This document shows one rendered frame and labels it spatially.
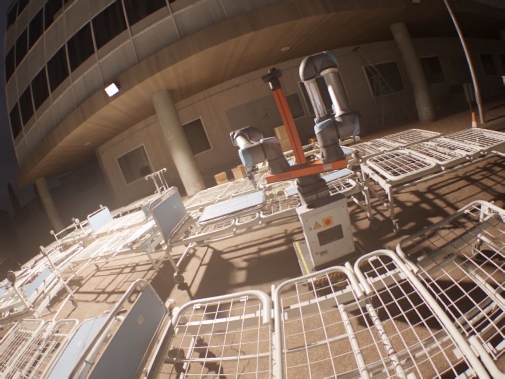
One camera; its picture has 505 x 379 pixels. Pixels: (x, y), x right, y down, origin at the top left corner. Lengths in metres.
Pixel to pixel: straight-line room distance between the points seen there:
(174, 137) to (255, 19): 3.76
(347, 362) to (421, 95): 7.30
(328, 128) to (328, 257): 0.78
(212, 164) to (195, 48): 4.72
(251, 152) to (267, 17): 4.22
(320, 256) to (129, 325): 1.12
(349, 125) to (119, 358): 1.56
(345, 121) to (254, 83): 7.05
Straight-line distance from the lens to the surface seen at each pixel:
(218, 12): 5.90
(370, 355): 1.36
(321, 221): 1.31
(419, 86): 7.72
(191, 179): 6.39
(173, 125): 6.43
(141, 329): 1.12
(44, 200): 11.85
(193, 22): 5.96
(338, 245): 1.42
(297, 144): 1.29
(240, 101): 8.14
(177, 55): 5.31
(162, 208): 2.46
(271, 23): 5.17
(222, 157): 8.28
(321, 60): 1.36
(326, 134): 1.27
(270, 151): 1.37
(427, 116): 7.79
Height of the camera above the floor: 1.21
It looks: 14 degrees down
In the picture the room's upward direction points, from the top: 20 degrees counter-clockwise
